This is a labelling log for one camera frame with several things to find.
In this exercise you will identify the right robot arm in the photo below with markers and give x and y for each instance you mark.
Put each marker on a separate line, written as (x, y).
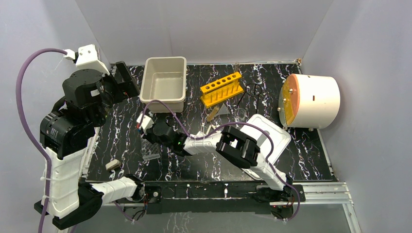
(254, 148)

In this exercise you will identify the clay pipe triangle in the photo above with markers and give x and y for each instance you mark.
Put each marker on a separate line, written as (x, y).
(210, 128)

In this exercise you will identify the bristle test tube brush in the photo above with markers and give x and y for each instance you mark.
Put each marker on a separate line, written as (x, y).
(213, 113)

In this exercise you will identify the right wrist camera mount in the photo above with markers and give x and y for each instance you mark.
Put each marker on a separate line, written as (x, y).
(144, 123)

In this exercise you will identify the white cylindrical centrifuge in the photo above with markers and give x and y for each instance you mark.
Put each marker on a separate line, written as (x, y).
(308, 101)

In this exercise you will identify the black wire ring stand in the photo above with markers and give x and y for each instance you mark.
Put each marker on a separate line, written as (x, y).
(252, 90)

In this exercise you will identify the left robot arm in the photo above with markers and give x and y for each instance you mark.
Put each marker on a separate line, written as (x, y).
(64, 136)

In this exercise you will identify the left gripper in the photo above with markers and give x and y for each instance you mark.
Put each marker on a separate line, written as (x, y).
(119, 82)

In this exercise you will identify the clear glass beaker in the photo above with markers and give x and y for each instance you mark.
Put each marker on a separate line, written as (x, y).
(240, 114)

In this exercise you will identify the yellow test tube rack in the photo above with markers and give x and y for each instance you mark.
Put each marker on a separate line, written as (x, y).
(220, 90)

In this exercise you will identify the metal crucible tongs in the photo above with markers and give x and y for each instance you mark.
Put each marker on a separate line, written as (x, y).
(203, 120)

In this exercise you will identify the clear plastic funnel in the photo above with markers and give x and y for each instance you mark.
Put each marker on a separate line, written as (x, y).
(223, 110)

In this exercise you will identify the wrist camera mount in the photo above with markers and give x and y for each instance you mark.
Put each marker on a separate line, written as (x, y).
(87, 57)
(144, 123)

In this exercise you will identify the clear acrylic tube rack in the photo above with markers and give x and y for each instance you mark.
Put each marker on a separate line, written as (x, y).
(149, 151)

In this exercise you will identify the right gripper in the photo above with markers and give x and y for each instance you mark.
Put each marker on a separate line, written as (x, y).
(147, 136)

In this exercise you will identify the white bin lid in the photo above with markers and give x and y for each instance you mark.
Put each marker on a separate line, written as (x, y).
(280, 137)

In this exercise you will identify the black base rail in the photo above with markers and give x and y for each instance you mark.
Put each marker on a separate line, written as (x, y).
(215, 197)

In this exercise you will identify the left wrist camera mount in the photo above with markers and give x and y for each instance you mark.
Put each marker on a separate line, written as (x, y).
(87, 57)

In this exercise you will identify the white plastic bin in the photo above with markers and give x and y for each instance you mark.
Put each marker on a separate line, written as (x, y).
(164, 79)

